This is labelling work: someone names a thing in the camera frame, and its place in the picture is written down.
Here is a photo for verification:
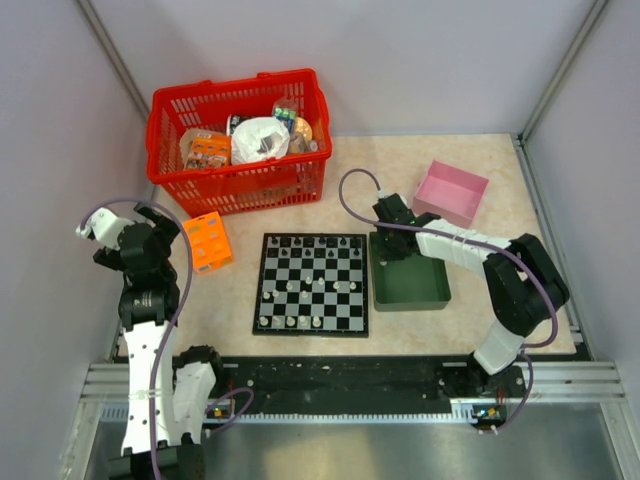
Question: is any purple cable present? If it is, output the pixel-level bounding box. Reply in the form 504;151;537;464
79;195;255;480
338;168;560;435

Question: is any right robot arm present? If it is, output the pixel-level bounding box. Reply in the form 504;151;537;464
370;193;570;397

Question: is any red plastic shopping basket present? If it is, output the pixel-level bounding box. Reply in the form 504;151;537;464
146;68;332;216

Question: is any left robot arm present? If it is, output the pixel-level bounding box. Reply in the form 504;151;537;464
76;202;227;479

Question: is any pink box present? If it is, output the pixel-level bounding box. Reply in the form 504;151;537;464
411;160;489;228

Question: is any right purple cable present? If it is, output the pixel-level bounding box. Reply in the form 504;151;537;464
338;168;560;435

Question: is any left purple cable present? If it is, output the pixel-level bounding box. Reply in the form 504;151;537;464
79;195;255;480

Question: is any white plastic bag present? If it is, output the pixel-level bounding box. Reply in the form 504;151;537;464
231;117;290;165

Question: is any black and white chessboard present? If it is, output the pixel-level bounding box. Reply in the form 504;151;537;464
252;233;369;338

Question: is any dark green tray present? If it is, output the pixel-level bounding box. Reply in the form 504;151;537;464
368;232;452;312

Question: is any orange snack box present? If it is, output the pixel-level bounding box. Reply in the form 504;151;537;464
179;128;231;170

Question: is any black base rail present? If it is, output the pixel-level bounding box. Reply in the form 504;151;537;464
169;353;546;416

